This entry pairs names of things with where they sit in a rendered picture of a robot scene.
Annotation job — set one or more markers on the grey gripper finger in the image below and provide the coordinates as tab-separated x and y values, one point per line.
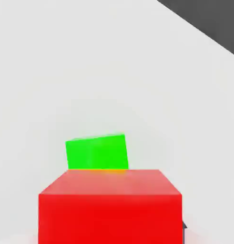
184	233

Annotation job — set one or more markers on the small red cube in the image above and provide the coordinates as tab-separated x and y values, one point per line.
110	215

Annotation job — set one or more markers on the small green cube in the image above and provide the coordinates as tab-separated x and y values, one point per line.
96	154

